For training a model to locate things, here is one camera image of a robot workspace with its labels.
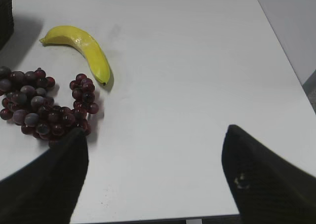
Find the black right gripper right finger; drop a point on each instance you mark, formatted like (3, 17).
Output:
(266, 188)

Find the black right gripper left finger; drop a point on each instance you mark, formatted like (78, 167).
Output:
(46, 190)

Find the yellow banana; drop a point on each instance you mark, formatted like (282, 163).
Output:
(85, 44)

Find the black wicker basket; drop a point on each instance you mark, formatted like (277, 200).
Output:
(6, 21)

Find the red grape bunch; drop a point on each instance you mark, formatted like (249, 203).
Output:
(25, 102)

